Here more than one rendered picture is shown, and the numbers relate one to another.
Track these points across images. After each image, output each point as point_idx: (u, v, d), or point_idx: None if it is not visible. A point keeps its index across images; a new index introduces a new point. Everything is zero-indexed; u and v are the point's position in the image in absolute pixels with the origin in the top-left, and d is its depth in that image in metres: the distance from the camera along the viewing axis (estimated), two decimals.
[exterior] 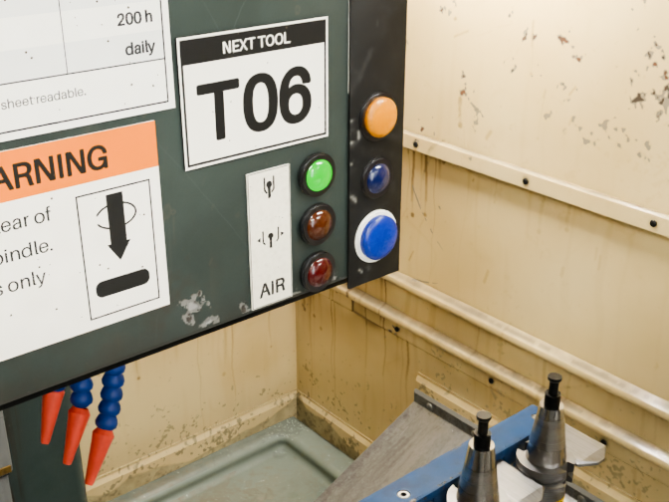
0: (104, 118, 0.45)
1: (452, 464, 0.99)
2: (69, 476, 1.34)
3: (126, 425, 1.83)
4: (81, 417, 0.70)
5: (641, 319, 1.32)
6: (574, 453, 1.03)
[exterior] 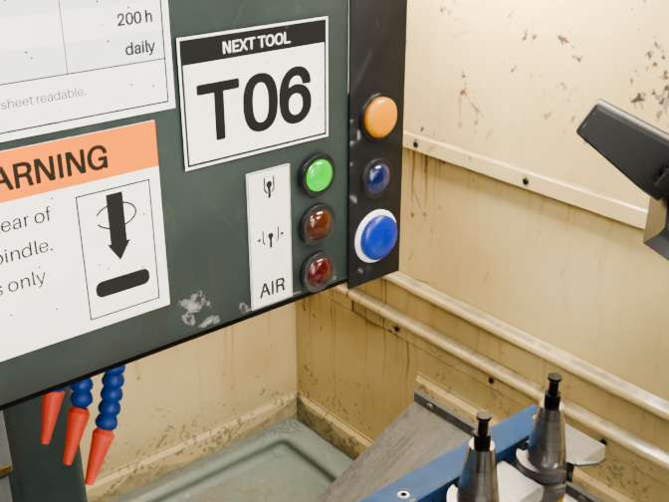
0: (104, 118, 0.45)
1: (452, 464, 0.99)
2: (69, 476, 1.34)
3: (126, 425, 1.83)
4: (81, 417, 0.70)
5: (641, 319, 1.32)
6: (574, 453, 1.03)
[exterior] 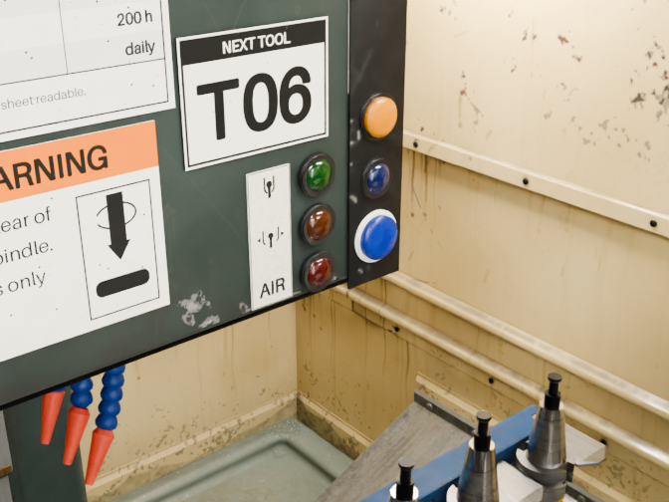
0: (104, 118, 0.45)
1: (452, 464, 0.99)
2: (69, 476, 1.34)
3: (126, 425, 1.83)
4: (81, 417, 0.70)
5: (641, 319, 1.32)
6: (574, 453, 1.03)
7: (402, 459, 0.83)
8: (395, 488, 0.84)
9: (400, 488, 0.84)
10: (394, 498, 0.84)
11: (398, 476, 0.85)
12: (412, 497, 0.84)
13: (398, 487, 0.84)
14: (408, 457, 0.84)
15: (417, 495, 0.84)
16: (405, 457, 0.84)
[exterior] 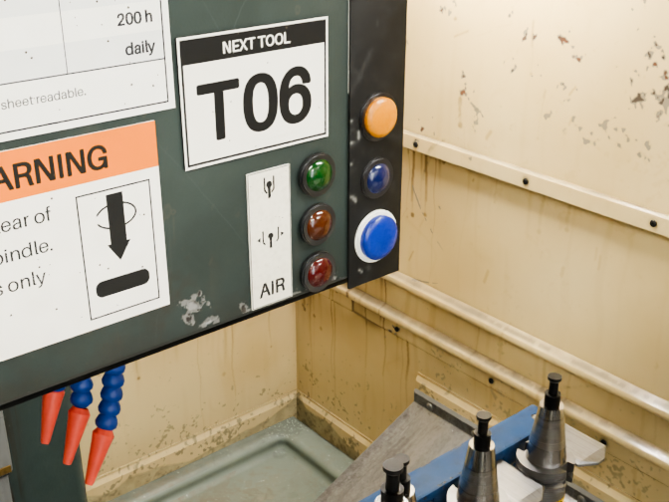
0: (104, 118, 0.45)
1: (452, 464, 0.99)
2: (69, 476, 1.34)
3: (126, 425, 1.83)
4: (81, 417, 0.70)
5: (641, 319, 1.32)
6: (574, 453, 1.03)
7: (397, 456, 0.84)
8: None
9: None
10: None
11: None
12: (409, 494, 0.84)
13: None
14: (403, 454, 0.84)
15: (414, 492, 0.85)
16: (400, 454, 0.84)
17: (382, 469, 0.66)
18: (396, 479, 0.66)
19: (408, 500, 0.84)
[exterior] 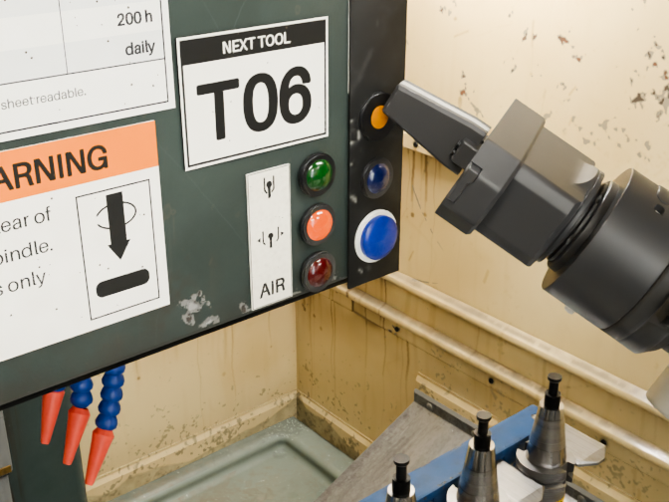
0: (104, 118, 0.45)
1: (452, 464, 0.99)
2: (69, 476, 1.34)
3: (126, 425, 1.83)
4: (81, 417, 0.70)
5: None
6: (574, 453, 1.03)
7: (397, 456, 0.84)
8: (391, 486, 0.85)
9: (396, 485, 0.84)
10: (391, 496, 0.84)
11: (394, 474, 0.85)
12: (409, 494, 0.84)
13: (394, 484, 0.84)
14: (403, 454, 0.84)
15: (414, 492, 0.85)
16: (400, 454, 0.84)
17: None
18: None
19: (408, 500, 0.84)
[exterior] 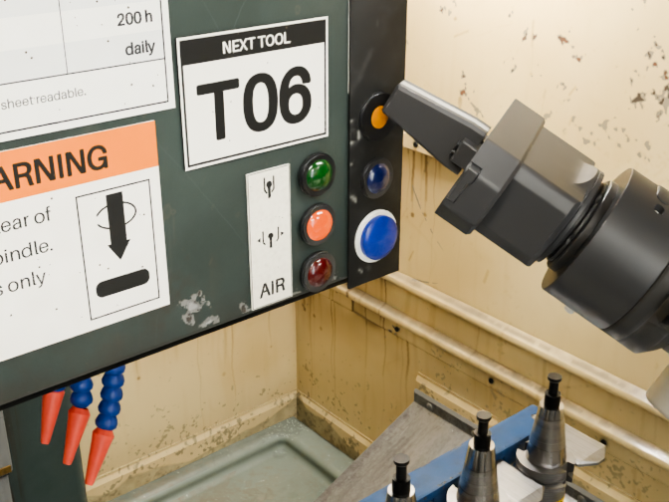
0: (104, 118, 0.45)
1: (452, 464, 0.99)
2: (69, 476, 1.34)
3: (126, 425, 1.83)
4: (81, 417, 0.70)
5: None
6: (574, 453, 1.03)
7: (397, 456, 0.84)
8: (391, 486, 0.85)
9: (396, 485, 0.84)
10: (391, 496, 0.84)
11: (394, 474, 0.85)
12: (409, 494, 0.84)
13: (394, 484, 0.84)
14: (403, 454, 0.84)
15: (414, 492, 0.85)
16: (400, 454, 0.84)
17: None
18: None
19: (408, 500, 0.84)
